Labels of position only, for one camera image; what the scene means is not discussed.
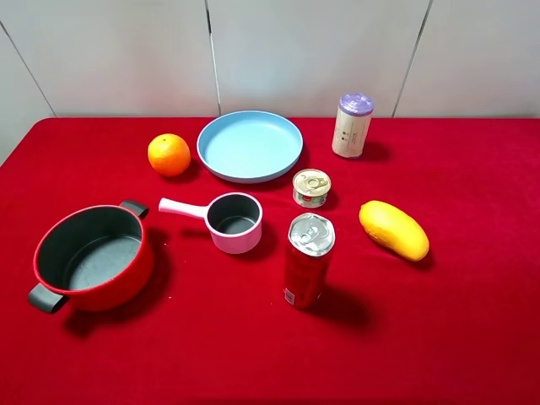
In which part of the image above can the pink saucepan with handle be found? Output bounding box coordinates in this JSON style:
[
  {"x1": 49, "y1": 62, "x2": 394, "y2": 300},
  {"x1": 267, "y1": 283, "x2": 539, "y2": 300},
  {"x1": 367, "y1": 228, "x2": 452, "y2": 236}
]
[{"x1": 159, "y1": 192, "x2": 263, "y2": 255}]

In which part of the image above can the purple bag roll with label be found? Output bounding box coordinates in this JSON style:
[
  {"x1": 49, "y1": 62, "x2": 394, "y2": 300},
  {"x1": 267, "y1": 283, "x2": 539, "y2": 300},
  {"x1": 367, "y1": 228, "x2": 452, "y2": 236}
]
[{"x1": 332, "y1": 93, "x2": 374, "y2": 159}]

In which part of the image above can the red pot with black handles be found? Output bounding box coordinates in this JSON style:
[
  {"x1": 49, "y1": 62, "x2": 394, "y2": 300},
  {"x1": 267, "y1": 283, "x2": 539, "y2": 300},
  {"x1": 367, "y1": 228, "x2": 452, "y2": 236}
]
[{"x1": 27, "y1": 200, "x2": 154, "y2": 314}]

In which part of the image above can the light blue plate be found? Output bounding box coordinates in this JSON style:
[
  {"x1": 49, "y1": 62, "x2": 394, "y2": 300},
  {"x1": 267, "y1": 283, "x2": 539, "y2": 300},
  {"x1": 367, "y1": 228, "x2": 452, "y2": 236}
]
[{"x1": 197, "y1": 111, "x2": 304, "y2": 184}]

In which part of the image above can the red felt tablecloth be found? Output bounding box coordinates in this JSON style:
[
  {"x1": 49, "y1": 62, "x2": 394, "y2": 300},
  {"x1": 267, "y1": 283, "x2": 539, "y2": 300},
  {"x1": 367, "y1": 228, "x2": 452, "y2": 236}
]
[{"x1": 1, "y1": 118, "x2": 539, "y2": 404}]

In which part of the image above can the yellow mango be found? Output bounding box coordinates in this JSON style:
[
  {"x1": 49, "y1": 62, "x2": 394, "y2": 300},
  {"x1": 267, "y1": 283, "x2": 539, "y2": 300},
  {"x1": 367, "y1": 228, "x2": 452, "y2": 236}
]
[{"x1": 359, "y1": 200, "x2": 429, "y2": 262}]

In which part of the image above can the small tin can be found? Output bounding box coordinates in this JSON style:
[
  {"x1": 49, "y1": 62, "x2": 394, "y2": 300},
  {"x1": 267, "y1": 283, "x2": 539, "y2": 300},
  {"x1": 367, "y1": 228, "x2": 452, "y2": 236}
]
[{"x1": 293, "y1": 169, "x2": 332, "y2": 208}]

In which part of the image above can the orange fruit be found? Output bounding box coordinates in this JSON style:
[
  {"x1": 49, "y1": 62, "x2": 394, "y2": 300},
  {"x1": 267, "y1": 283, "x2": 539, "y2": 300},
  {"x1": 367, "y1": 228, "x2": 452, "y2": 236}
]
[{"x1": 148, "y1": 133, "x2": 191, "y2": 177}]

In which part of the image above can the red soda can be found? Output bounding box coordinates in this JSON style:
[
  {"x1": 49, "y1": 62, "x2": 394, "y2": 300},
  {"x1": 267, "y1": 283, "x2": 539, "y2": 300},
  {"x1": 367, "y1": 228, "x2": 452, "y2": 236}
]
[{"x1": 283, "y1": 213, "x2": 336, "y2": 310}]

